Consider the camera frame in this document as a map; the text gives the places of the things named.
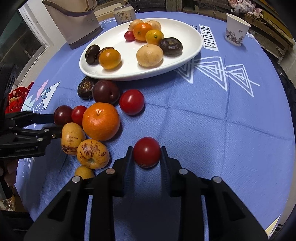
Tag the streaked yellow pepino small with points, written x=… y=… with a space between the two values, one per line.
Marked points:
x=72 y=136

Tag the dark water chestnut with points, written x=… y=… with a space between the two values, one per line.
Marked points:
x=171 y=46
x=85 y=88
x=102 y=50
x=91 y=54

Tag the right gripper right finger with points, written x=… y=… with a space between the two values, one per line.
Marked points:
x=210 y=210

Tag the beige thermos jug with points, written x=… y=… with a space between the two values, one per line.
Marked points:
x=75 y=20

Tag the dark purple plum left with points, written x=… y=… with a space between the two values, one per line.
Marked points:
x=62 y=115

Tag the large orange tangerine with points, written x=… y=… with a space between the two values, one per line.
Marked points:
x=101 y=121

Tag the small orange tangerine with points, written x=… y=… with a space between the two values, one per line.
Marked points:
x=140 y=30

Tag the dark purple plum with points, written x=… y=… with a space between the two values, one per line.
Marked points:
x=62 y=115
x=106 y=91

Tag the person left hand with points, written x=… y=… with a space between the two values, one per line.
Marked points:
x=9 y=172

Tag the white paper cup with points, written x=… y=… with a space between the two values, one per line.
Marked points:
x=236 y=29

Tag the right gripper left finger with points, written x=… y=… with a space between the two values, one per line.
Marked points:
x=65 y=217

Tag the red cherry tomato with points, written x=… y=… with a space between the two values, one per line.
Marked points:
x=132 y=102
x=146 y=152
x=77 y=114
x=129 y=36

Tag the pink white cloth bundle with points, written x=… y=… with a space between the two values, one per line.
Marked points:
x=244 y=7

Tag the small tan longan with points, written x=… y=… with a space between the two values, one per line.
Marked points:
x=84 y=172

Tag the yellow orange fruit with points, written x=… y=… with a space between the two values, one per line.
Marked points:
x=154 y=37
x=109 y=59

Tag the white oval plate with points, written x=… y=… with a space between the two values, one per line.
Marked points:
x=129 y=69

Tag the dark purple plum upper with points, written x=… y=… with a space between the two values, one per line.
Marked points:
x=106 y=91

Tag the window frame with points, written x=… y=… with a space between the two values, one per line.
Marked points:
x=22 y=42

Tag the dark water chestnut top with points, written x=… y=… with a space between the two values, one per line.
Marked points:
x=85 y=88

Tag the tan round fruit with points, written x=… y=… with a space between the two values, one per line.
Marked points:
x=149 y=55
x=134 y=23
x=155 y=25

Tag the white drink can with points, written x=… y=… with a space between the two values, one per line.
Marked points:
x=124 y=14

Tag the streaked yellow pepino large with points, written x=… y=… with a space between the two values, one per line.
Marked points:
x=93 y=154

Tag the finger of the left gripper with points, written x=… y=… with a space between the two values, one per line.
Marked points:
x=45 y=135
x=27 y=118

